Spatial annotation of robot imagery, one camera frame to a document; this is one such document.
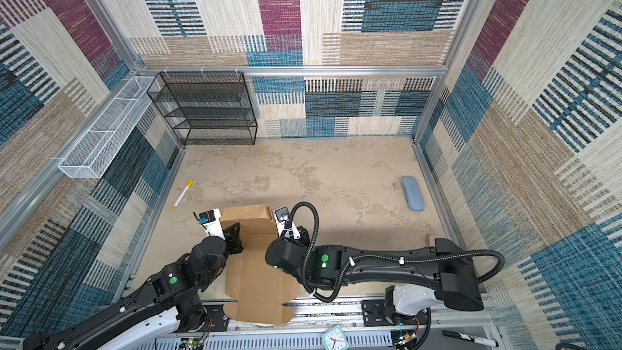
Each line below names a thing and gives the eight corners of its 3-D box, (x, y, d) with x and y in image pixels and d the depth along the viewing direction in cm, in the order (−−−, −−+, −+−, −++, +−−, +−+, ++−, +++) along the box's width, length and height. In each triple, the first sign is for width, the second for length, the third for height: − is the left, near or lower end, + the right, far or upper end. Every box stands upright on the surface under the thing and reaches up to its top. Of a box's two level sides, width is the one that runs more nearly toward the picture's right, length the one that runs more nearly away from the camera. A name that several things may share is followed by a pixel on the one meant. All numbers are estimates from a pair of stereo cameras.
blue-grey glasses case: (408, 211, 98) (410, 207, 96) (400, 180, 108) (402, 176, 105) (424, 211, 98) (426, 207, 96) (414, 180, 108) (416, 176, 105)
